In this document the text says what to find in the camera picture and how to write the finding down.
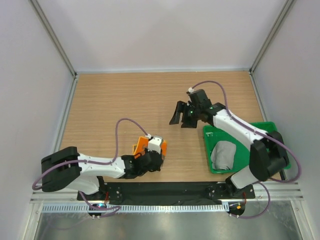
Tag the grey panda towel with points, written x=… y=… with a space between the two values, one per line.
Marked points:
x=223 y=155

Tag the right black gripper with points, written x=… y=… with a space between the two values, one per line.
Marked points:
x=180 y=108

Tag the front aluminium rail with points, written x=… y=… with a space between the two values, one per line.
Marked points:
x=277 y=191

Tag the right aluminium frame post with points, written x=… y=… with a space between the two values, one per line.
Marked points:
x=280 y=19

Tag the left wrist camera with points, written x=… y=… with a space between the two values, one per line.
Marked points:
x=157 y=144

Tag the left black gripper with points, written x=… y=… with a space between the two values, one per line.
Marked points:
x=157 y=167

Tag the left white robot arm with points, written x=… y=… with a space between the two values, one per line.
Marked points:
x=70 y=169

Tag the green plastic tray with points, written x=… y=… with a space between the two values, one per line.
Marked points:
x=213 y=135

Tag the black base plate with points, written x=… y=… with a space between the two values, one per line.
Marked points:
x=168 y=193

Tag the grey orange happy towel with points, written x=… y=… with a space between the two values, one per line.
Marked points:
x=140 y=148

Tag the aluminium frame post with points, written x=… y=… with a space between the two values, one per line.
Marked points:
x=280 y=19
x=52 y=35

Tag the slotted cable duct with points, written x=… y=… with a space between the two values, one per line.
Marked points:
x=84 y=208

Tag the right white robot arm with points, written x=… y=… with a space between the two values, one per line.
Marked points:
x=267 y=154

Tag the left aluminium frame post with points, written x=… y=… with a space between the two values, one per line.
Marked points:
x=52 y=35

